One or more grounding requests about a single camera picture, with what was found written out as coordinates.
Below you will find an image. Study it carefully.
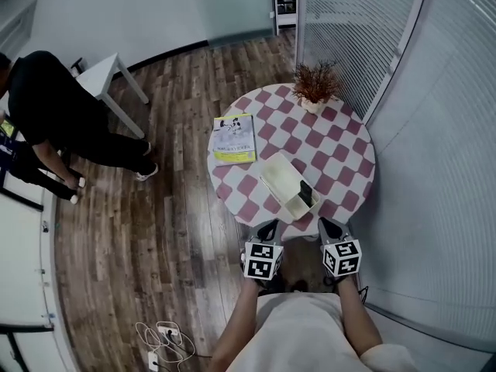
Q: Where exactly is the display screen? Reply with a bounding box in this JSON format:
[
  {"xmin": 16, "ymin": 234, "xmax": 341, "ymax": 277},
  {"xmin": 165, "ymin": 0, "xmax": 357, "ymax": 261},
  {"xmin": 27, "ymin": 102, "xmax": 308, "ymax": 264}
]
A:
[{"xmin": 0, "ymin": 115, "xmax": 17, "ymax": 139}]

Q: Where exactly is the white cable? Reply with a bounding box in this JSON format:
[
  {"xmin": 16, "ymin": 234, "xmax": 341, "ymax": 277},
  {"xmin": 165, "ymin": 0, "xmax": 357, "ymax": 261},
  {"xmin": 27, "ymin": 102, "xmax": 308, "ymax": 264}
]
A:
[{"xmin": 134, "ymin": 320, "xmax": 197, "ymax": 364}]

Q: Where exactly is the pink checkered tablecloth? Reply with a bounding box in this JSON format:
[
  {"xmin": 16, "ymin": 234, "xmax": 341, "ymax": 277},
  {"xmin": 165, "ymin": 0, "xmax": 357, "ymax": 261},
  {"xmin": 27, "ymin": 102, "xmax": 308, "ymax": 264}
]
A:
[{"xmin": 206, "ymin": 83, "xmax": 377, "ymax": 243}]

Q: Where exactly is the black cable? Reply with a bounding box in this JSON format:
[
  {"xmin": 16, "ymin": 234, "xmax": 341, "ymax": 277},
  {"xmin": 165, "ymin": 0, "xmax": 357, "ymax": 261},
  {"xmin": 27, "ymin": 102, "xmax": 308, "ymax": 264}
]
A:
[{"xmin": 153, "ymin": 331, "xmax": 213, "ymax": 372}]

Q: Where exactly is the person's right forearm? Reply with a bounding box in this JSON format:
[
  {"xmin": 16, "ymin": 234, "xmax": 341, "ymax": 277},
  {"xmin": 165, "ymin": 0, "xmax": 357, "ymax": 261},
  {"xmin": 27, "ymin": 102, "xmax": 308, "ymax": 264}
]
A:
[{"xmin": 336, "ymin": 275, "xmax": 384, "ymax": 357}]

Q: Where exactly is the white rectangular container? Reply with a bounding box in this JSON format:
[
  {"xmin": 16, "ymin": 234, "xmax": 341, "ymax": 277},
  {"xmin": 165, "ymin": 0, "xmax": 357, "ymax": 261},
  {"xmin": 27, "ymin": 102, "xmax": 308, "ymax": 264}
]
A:
[{"xmin": 258, "ymin": 152, "xmax": 322, "ymax": 222}]

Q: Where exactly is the yellow and white book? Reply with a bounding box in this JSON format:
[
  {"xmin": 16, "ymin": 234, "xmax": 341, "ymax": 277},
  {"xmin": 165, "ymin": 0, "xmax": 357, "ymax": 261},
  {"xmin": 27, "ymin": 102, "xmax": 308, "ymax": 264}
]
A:
[{"xmin": 212, "ymin": 112, "xmax": 258, "ymax": 167}]

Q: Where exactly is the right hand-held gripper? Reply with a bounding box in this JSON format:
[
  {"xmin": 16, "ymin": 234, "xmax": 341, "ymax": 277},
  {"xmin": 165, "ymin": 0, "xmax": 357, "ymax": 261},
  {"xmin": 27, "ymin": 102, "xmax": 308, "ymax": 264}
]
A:
[{"xmin": 317, "ymin": 217, "xmax": 363, "ymax": 283}]

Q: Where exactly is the person's white shirt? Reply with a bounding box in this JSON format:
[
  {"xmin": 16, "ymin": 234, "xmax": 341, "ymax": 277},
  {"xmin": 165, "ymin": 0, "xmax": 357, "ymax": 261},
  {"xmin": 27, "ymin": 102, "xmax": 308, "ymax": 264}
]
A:
[{"xmin": 226, "ymin": 291, "xmax": 421, "ymax": 372}]

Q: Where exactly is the person's left forearm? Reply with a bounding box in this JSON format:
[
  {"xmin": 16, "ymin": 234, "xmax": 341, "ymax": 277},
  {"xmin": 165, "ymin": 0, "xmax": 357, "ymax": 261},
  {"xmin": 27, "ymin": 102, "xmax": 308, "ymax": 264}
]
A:
[{"xmin": 208, "ymin": 279, "xmax": 266, "ymax": 372}]

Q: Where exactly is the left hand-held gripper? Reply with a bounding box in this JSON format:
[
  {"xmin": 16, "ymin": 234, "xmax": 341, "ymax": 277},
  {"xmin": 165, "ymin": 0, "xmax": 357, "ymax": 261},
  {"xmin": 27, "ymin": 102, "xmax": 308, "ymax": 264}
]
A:
[{"xmin": 240, "ymin": 219, "xmax": 286, "ymax": 288}]

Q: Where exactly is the brown potted plant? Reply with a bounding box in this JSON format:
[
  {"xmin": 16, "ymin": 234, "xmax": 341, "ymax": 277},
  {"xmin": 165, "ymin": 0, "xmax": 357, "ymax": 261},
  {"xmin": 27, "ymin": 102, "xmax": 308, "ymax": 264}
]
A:
[{"xmin": 291, "ymin": 61, "xmax": 344, "ymax": 115}]

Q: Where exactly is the white cabinet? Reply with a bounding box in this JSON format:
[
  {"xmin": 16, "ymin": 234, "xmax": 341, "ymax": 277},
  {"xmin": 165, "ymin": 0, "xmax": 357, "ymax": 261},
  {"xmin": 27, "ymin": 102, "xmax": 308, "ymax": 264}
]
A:
[{"xmin": 0, "ymin": 190, "xmax": 74, "ymax": 372}]

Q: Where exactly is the black remote control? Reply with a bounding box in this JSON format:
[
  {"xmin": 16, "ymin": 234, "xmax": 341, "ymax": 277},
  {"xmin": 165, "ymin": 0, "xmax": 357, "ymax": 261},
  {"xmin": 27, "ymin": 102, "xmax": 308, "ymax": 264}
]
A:
[{"xmin": 298, "ymin": 180, "xmax": 315, "ymax": 205}]

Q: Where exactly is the small white table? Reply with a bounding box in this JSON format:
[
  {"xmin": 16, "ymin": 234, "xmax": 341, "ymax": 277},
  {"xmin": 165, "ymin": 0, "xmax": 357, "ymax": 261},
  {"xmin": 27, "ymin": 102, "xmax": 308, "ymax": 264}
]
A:
[{"xmin": 74, "ymin": 52, "xmax": 150, "ymax": 140}]

